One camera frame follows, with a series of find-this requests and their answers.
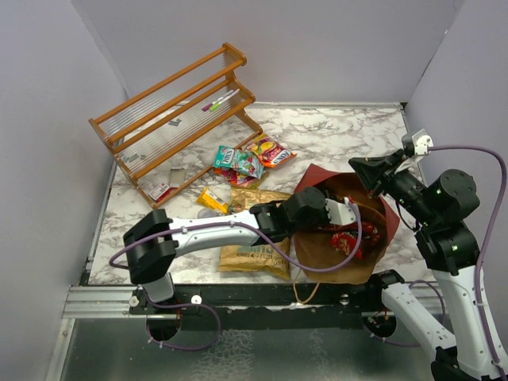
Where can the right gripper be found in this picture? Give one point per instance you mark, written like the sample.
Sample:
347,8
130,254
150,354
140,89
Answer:
371,170

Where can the red rice cracker bag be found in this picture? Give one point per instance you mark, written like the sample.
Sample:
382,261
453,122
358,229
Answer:
345,242

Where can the red brown paper bag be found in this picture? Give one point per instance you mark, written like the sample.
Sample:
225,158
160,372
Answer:
313,248

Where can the orange fruit candy bag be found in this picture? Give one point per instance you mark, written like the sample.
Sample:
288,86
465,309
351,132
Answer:
236,179

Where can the teal Fox's candy bag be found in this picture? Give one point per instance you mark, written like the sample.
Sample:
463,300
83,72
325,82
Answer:
238,160

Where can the yellow snack bar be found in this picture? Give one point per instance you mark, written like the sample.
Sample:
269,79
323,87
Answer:
210,200

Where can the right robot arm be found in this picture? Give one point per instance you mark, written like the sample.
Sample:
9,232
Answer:
471,349

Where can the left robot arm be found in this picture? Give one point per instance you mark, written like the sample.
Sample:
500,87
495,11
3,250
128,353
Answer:
156,240

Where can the small clear plastic cup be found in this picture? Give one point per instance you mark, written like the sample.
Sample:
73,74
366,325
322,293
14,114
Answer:
208,213

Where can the small grey open box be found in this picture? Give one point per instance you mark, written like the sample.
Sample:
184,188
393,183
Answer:
177,177

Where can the orange wooden rack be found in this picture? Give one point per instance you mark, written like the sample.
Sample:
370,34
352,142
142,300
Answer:
145,132

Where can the small red white box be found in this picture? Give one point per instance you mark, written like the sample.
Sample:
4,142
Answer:
159,192

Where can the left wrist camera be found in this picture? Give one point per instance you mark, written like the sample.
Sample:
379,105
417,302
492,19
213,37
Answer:
340,212

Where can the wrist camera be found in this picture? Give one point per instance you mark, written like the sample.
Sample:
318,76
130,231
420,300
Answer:
417,144
340,212

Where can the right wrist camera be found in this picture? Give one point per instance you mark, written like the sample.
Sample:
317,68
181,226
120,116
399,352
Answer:
417,144

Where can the black mounting rail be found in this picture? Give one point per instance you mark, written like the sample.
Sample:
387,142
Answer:
264,306

